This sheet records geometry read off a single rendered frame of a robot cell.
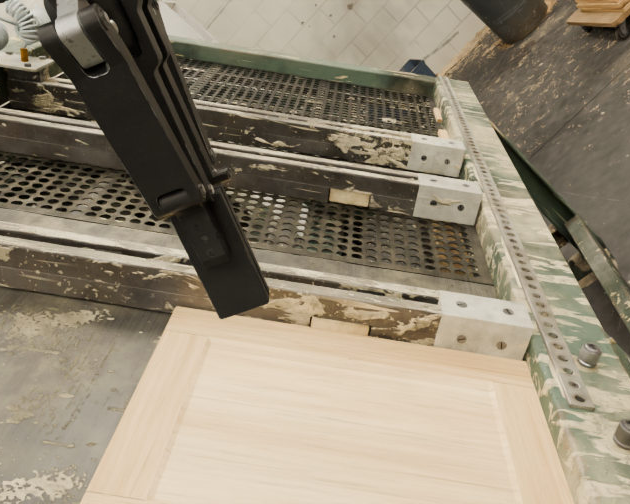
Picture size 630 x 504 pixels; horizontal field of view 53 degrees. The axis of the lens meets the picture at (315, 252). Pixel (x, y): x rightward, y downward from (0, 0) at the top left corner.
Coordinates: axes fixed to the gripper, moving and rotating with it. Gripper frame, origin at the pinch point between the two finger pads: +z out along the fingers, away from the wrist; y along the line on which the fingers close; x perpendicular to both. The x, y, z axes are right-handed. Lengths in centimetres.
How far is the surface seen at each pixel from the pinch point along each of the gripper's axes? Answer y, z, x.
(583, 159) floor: -244, 112, 110
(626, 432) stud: -21, 44, 27
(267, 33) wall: -561, 38, -21
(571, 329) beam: -43, 46, 30
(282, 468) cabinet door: -18.7, 32.1, -8.6
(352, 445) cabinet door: -22.5, 35.3, -1.6
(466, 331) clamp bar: -41, 39, 16
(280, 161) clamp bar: -89, 21, -4
